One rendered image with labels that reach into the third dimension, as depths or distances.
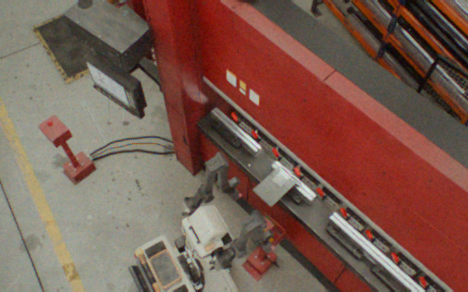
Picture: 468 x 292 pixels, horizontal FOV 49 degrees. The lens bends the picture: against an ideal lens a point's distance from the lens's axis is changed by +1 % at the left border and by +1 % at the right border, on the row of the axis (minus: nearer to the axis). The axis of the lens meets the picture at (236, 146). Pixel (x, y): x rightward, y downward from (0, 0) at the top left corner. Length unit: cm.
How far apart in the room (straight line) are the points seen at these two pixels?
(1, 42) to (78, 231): 240
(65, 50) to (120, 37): 267
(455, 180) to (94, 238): 321
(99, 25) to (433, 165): 207
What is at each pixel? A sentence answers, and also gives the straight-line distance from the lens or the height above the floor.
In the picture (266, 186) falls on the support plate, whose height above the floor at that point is 100.
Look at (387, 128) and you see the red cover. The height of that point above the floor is 230.
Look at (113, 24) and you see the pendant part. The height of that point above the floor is 195.
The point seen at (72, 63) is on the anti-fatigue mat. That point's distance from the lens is 569.
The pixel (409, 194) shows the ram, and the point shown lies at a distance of 274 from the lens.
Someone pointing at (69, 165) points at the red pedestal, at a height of 12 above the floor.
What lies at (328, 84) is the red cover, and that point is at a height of 230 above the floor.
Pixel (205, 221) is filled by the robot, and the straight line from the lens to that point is 312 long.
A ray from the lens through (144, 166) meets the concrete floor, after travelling 487.
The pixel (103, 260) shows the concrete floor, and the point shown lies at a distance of 462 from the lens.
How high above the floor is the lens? 432
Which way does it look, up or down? 62 degrees down
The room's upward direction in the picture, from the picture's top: 1 degrees clockwise
